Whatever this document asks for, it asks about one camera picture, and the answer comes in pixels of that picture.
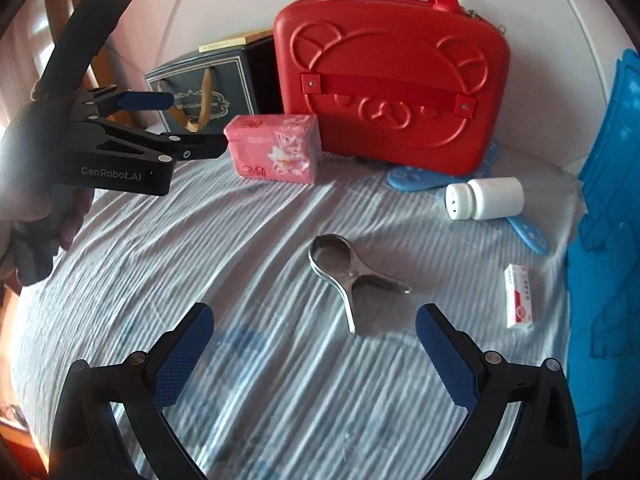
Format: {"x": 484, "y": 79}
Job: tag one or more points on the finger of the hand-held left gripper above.
{"x": 200, "y": 146}
{"x": 145, "y": 101}

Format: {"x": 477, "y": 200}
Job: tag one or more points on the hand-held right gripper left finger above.
{"x": 182, "y": 360}

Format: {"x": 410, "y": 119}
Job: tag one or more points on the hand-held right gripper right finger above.
{"x": 445, "y": 360}

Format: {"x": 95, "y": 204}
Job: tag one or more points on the pink tissue pack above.
{"x": 275, "y": 145}

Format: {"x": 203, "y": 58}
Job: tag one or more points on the metal spring clamp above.
{"x": 345, "y": 285}

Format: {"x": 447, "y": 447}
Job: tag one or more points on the blue fabric storage bin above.
{"x": 610, "y": 160}

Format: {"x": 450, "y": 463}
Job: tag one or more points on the person's left hand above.
{"x": 74, "y": 217}

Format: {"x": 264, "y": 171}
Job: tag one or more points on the dark gift box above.
{"x": 220, "y": 80}

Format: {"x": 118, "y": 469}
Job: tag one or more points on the small white red box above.
{"x": 517, "y": 295}

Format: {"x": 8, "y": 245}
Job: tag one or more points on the striped bed sheet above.
{"x": 250, "y": 240}

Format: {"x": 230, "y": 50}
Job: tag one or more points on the cream flat box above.
{"x": 235, "y": 42}

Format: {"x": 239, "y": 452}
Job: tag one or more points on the white padded headboard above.
{"x": 200, "y": 0}

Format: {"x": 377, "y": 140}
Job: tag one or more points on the white pill bottle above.
{"x": 495, "y": 197}

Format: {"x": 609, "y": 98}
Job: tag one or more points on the red bear-embossed suitcase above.
{"x": 390, "y": 85}

